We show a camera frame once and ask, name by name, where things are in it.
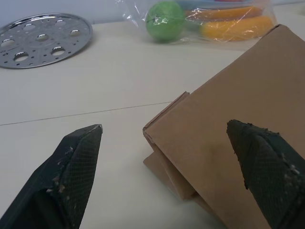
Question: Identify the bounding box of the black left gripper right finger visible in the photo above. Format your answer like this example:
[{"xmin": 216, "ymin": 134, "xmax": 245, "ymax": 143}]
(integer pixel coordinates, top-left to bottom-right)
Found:
[{"xmin": 226, "ymin": 119, "xmax": 305, "ymax": 229}]

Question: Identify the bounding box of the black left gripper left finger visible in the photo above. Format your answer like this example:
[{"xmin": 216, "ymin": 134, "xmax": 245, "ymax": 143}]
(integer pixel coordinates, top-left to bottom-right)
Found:
[{"xmin": 0, "ymin": 124, "xmax": 103, "ymax": 229}]

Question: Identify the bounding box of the clear plastic bag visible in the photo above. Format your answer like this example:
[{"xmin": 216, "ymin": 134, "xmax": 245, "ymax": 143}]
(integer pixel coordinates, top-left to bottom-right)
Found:
[{"xmin": 122, "ymin": 0, "xmax": 278, "ymax": 45}]

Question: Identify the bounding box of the brown cardboard box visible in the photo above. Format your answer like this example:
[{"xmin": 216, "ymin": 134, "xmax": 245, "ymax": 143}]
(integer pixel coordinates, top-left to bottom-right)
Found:
[{"xmin": 142, "ymin": 24, "xmax": 305, "ymax": 229}]

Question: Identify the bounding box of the perforated round metal steamer plate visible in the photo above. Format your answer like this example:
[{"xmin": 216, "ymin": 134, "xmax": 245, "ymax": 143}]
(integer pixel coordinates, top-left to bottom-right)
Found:
[{"xmin": 0, "ymin": 12, "xmax": 93, "ymax": 70}]

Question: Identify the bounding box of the yellow toy banana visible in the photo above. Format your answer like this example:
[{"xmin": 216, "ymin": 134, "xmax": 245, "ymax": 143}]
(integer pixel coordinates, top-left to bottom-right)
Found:
[{"xmin": 199, "ymin": 15, "xmax": 274, "ymax": 42}]

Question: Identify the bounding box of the orange toy banana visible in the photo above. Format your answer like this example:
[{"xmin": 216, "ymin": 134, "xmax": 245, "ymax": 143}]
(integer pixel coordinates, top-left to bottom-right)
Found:
[{"xmin": 184, "ymin": 6, "xmax": 262, "ymax": 22}]

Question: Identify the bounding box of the green toy ball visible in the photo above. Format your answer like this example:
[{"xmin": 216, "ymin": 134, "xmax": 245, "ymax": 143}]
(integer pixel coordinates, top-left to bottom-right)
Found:
[{"xmin": 145, "ymin": 1, "xmax": 186, "ymax": 43}]

